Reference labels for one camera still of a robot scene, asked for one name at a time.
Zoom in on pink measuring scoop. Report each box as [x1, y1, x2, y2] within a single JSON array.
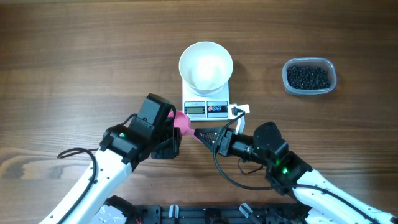
[[168, 111, 199, 141]]

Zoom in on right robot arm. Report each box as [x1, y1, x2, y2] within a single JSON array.
[[194, 122, 397, 223]]

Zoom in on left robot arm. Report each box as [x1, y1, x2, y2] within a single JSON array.
[[43, 93, 177, 223]]

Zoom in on white digital kitchen scale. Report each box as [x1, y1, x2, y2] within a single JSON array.
[[182, 81, 229, 121]]

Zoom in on white bowl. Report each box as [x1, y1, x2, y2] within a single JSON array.
[[178, 41, 234, 94]]

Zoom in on black beans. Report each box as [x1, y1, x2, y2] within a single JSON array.
[[287, 66, 330, 90]]

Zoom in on clear plastic container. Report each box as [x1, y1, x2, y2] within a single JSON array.
[[282, 57, 337, 96]]

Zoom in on right black cable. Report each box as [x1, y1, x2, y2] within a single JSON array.
[[212, 107, 382, 224]]

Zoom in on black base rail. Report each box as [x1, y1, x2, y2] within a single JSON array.
[[102, 195, 312, 224]]

